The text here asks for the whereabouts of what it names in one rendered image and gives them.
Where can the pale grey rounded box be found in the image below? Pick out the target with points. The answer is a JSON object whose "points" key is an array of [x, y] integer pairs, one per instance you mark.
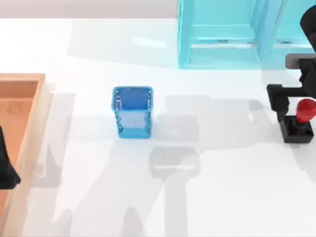
{"points": [[291, 61]]}

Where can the red and black stamp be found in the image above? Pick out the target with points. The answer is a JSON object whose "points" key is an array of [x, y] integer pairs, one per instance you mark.
{"points": [[297, 134]]}

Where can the light blue rack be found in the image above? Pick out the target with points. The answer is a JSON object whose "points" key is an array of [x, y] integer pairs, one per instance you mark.
{"points": [[184, 37]]}

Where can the blue basket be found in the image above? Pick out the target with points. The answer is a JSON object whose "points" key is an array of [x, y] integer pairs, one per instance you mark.
{"points": [[132, 112]]}

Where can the shallow salmon-coloured box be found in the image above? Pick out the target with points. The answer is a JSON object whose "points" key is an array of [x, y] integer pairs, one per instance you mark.
{"points": [[34, 116]]}

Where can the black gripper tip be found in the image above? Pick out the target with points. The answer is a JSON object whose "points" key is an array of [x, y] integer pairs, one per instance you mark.
{"points": [[6, 170]]}

